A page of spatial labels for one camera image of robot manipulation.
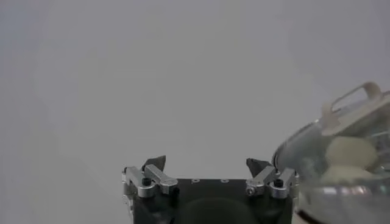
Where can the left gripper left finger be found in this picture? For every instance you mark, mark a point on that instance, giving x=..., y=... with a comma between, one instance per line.
x=158, y=179

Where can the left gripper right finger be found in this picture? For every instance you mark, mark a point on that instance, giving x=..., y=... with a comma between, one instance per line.
x=265, y=176

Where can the white steamed baozi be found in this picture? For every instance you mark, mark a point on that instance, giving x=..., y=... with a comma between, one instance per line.
x=344, y=175
x=350, y=152

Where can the round glass pot lid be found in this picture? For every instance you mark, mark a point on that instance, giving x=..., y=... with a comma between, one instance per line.
x=356, y=117

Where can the perforated steel steamer basket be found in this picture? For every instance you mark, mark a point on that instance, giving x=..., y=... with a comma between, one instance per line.
x=341, y=207

